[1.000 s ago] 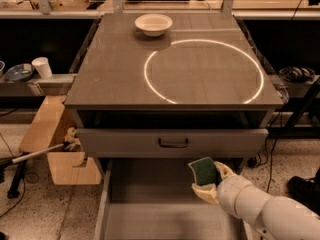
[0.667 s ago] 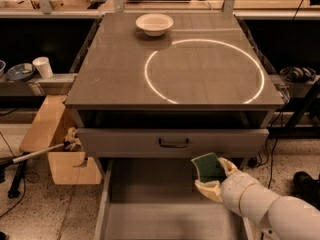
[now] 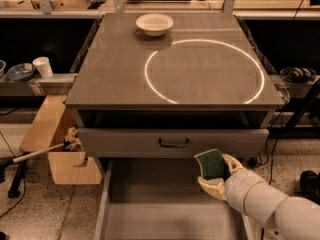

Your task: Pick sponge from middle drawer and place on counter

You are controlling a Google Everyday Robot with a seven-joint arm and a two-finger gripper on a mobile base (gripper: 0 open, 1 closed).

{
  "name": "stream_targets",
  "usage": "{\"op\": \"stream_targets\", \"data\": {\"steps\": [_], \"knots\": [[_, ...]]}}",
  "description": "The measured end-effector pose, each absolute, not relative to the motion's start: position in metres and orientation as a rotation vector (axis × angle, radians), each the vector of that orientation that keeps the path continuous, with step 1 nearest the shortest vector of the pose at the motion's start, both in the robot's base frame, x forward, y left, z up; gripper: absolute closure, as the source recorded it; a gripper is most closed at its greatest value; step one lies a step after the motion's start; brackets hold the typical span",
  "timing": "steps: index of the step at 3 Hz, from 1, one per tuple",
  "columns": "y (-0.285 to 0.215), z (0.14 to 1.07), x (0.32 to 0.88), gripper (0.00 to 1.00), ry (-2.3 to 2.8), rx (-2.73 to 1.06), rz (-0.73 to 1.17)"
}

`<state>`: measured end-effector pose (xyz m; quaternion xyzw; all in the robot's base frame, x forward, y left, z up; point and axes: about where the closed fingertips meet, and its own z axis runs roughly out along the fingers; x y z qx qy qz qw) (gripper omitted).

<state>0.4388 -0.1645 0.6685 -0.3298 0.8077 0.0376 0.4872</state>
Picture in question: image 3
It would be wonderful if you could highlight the blue plate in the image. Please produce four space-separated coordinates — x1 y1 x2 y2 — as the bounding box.
6 63 35 81

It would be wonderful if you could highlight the metal pole with black stand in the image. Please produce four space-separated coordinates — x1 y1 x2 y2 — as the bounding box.
0 141 72 199

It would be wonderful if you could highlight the white paper bowl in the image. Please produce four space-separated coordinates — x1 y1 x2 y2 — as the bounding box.
136 14 174 37

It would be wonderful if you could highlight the white paper cup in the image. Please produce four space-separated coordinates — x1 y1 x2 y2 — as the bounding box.
32 57 53 79

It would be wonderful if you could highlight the green scrubbing sponge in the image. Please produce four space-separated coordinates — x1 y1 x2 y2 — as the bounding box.
194 149 225 180

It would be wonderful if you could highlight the coiled black cable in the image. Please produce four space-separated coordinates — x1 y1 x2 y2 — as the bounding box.
279 65 317 84

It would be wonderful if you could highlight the grey side shelf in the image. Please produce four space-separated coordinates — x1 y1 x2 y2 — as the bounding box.
0 73 77 96

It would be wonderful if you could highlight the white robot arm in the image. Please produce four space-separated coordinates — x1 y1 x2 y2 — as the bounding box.
194 149 320 240

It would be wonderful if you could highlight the open grey middle drawer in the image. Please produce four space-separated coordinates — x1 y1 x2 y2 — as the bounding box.
94 159 253 240

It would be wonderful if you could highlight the grey drawer cabinet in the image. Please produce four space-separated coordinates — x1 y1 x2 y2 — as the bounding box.
64 12 285 168

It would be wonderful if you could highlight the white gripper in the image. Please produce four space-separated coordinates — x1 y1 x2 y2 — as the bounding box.
198 154 265 214

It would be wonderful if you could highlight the top drawer with black handle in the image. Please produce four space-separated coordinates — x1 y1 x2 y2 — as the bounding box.
79 128 269 158

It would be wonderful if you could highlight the black shoe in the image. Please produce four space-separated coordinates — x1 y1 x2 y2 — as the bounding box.
299 170 320 205

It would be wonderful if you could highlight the black floor cable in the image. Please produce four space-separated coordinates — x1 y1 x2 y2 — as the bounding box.
248 112 284 186

